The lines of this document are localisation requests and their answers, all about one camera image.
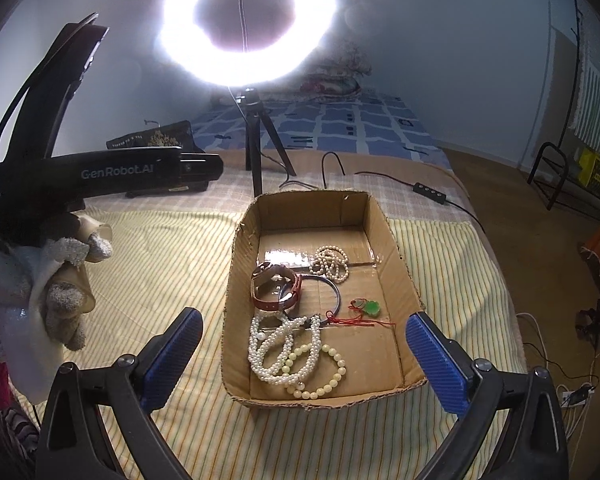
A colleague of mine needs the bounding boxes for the green jade red cord pendant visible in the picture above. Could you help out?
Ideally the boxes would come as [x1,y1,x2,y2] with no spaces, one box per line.
[326,297,396,328]

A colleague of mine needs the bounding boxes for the long white pearl necklace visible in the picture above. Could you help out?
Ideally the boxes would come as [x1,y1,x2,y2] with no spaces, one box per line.
[247,311,324,387]

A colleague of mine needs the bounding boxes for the cream bead bracelet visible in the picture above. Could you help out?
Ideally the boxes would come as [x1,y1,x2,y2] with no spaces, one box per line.
[285,342,348,401]

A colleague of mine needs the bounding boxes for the red strap wrist watch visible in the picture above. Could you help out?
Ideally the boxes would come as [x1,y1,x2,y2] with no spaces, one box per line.
[250,261,302,312]

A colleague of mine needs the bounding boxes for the gloved left hand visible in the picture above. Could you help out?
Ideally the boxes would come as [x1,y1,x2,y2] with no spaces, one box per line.
[0,211,112,404]

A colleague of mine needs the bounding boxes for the yellow striped cloth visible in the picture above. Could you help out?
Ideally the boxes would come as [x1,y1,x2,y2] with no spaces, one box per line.
[70,208,527,479]

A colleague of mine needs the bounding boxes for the white power strip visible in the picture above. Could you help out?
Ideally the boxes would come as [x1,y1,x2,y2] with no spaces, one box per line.
[556,384,595,410]

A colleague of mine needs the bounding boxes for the cardboard box tray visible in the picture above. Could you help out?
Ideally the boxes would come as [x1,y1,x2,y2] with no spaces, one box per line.
[221,191,425,408]

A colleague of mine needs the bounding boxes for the black snack bag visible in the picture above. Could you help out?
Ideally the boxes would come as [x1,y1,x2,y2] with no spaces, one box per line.
[104,119,211,198]

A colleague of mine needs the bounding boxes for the dark blue bangle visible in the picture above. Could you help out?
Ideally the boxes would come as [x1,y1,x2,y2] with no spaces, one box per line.
[283,273,342,327]

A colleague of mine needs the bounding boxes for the pink checked bedsheet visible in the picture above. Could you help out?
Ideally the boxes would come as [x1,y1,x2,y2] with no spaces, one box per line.
[85,150,482,231]

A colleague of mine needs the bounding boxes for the black metal rack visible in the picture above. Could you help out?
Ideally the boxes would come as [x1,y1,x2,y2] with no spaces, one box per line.
[527,141,600,221]

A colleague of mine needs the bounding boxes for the black tripod stand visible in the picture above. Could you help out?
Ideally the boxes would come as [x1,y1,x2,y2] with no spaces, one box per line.
[228,88,296,197]

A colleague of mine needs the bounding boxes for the blue patterned bedsheet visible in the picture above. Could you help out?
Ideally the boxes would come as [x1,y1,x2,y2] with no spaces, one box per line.
[190,90,451,170]

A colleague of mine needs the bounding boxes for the folded floral quilt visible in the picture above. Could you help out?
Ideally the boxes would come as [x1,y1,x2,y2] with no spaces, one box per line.
[299,34,373,96]

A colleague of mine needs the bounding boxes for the small pearl bracelet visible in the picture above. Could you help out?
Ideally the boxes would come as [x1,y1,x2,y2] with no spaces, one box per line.
[308,244,351,284]

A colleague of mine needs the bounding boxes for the black power cable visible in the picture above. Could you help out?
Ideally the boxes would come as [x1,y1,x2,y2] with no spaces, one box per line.
[279,150,487,233]

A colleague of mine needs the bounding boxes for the white ring light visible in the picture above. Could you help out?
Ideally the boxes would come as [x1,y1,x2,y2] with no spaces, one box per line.
[158,0,338,88]

